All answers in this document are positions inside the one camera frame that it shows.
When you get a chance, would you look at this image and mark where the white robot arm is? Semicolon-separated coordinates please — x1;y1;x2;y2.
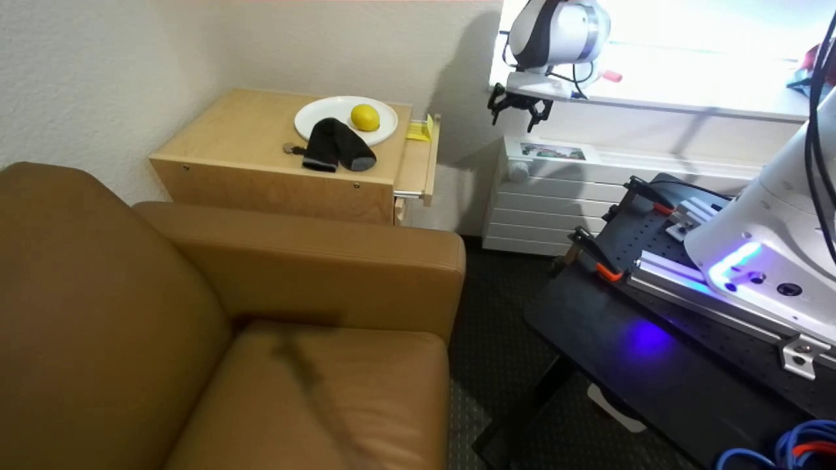
488;0;836;342

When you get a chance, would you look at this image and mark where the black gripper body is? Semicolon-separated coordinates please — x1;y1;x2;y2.
486;83;553;130

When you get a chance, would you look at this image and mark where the wooden drawer cabinet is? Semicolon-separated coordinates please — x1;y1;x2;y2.
151;88;414;224

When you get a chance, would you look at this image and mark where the orange clamp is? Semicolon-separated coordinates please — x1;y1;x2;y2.
569;228;623;284

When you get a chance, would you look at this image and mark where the white plate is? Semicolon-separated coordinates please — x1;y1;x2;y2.
292;95;400;147

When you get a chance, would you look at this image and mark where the blue cable coil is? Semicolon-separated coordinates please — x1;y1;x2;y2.
712;419;836;470

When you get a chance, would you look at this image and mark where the dark sock with grey band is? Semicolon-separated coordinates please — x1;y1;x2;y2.
303;117;375;173

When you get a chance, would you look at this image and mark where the wooden top drawer tray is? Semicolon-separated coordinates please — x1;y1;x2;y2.
395;114;439;204

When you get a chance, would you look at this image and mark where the yellow lemon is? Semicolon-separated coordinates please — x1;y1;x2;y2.
349;105;382;134

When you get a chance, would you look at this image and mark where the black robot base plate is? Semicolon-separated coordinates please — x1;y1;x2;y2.
473;171;836;470

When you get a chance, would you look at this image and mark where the white ribbed radiator box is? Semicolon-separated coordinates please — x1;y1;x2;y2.
484;135;755;255

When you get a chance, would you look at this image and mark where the brown leather sofa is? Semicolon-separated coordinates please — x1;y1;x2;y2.
0;161;464;470

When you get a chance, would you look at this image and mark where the yellow sponge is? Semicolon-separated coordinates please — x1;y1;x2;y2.
408;117;434;144

